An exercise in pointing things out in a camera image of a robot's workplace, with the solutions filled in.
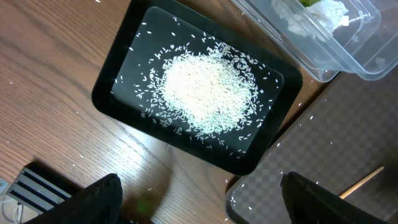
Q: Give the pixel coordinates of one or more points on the black plastic tray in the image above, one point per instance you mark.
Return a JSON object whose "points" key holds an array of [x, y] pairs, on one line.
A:
{"points": [[105, 103]]}

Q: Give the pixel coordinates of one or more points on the wooden chopstick left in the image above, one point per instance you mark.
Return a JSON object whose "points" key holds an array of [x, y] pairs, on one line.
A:
{"points": [[360, 183]]}

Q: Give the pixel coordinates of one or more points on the pile of white rice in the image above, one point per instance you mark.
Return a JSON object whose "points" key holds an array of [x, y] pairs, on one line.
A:
{"points": [[192, 84]]}

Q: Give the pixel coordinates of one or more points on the white tissue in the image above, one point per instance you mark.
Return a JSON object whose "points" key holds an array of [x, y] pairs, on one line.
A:
{"points": [[329, 14]]}

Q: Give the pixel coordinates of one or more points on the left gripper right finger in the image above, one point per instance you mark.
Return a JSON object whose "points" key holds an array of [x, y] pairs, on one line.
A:
{"points": [[308, 203]]}

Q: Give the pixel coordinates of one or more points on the brown serving tray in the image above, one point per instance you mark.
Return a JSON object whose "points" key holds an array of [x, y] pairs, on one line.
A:
{"points": [[348, 132]]}

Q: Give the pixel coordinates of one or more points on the clear plastic waste bin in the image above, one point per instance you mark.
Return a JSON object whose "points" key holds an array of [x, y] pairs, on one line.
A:
{"points": [[367, 47]]}

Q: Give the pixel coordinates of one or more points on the yellow green snack wrapper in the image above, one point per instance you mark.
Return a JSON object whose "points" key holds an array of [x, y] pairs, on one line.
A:
{"points": [[308, 3]]}

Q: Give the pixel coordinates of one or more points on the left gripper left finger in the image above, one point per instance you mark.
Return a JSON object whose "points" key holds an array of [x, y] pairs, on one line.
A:
{"points": [[99, 203]]}

